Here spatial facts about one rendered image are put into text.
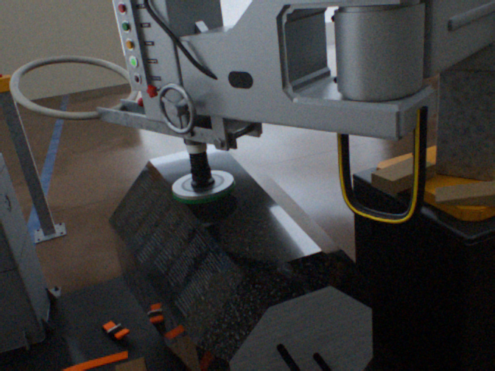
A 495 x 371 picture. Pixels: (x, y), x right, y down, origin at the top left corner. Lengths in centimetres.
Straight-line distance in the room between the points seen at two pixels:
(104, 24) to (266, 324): 723
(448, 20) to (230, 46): 52
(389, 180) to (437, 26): 62
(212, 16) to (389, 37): 64
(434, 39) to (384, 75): 18
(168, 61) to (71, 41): 680
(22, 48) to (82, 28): 92
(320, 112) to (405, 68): 21
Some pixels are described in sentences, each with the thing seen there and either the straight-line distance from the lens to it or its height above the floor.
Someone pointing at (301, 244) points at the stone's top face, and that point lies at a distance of 139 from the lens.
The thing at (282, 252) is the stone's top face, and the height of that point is 80.
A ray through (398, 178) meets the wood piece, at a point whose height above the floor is 83.
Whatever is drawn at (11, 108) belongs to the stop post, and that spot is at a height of 89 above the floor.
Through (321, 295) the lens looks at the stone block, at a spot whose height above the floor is 73.
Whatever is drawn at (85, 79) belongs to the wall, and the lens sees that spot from 831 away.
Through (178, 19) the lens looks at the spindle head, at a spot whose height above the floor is 141.
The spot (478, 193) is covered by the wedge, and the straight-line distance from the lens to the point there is 165.
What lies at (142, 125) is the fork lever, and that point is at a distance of 175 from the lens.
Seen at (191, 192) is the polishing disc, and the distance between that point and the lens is 165.
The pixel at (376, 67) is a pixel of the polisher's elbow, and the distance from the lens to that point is 110.
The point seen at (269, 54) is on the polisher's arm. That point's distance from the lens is 122.
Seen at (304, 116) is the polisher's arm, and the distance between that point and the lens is 121.
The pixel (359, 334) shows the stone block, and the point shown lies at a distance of 147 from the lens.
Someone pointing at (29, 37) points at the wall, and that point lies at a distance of 828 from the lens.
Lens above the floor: 153
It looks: 24 degrees down
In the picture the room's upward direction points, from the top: 7 degrees counter-clockwise
